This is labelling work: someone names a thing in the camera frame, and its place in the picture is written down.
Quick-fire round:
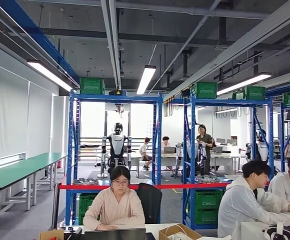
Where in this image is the long ceiling light bar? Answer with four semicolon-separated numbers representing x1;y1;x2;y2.
217;72;273;97
27;59;73;93
136;64;157;96

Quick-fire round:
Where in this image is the grey roller blind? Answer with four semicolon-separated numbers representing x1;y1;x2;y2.
0;66;30;160
26;82;54;158

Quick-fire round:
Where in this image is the open brown cardboard box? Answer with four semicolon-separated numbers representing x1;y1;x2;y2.
39;229;65;240
158;223;202;240

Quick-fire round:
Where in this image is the silver humanoid robot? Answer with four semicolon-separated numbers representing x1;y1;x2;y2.
245;129;270;164
100;122;133;176
174;140;208;178

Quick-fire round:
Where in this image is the steel barrier post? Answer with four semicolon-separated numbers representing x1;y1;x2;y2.
51;182;60;230

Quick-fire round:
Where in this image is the grey office desk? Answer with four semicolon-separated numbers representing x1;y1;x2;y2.
210;152;246;175

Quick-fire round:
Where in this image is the white VR headset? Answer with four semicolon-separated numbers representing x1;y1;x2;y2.
263;221;290;240

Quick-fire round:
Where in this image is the black office chair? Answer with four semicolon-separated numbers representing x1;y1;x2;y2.
137;182;163;225

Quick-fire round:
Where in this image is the black bag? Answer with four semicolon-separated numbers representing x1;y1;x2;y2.
63;226;83;240

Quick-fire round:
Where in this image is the long green workbench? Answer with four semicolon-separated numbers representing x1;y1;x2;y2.
28;152;68;191
0;158;51;240

